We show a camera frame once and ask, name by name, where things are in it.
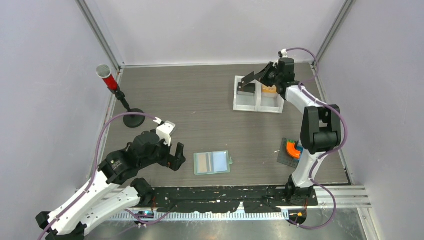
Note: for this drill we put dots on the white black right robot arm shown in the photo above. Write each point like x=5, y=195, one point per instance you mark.
x=320, y=129

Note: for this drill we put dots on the white two-compartment bin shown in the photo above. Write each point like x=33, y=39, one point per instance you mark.
x=260, y=102

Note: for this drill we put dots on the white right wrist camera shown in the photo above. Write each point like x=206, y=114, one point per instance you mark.
x=283, y=53

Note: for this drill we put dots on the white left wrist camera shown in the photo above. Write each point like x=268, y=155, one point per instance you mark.
x=165, y=130

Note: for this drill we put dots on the aluminium front rail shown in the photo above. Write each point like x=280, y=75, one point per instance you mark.
x=353, y=197

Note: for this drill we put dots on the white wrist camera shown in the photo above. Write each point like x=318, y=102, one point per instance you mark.
x=283, y=53
x=165, y=130

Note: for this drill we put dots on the orange credit card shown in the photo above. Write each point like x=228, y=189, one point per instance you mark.
x=203, y=163

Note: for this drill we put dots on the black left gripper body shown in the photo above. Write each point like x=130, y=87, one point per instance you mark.
x=162, y=153

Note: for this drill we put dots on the red microphone on stand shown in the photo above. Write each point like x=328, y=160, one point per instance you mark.
x=104, y=72

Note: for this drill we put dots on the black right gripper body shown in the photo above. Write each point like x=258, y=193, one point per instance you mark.
x=278, y=77

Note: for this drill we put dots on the orange box in bin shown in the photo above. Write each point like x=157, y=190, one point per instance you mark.
x=268, y=89

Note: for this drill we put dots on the orange lego brick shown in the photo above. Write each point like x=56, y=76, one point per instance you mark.
x=291, y=149

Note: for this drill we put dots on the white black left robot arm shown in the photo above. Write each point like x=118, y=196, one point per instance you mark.
x=113, y=188

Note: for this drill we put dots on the green card holder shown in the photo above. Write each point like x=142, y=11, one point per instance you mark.
x=221, y=162

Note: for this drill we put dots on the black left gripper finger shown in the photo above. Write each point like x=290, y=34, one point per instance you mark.
x=175, y=162
x=179, y=153

